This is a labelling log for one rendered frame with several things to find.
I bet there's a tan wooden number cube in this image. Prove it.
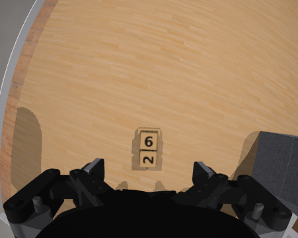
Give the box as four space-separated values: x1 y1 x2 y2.
140 131 158 150
139 149 157 168

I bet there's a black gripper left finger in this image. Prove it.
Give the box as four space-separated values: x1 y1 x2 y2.
3 158 132 238

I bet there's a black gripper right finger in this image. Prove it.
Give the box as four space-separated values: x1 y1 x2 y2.
168 161 292 238

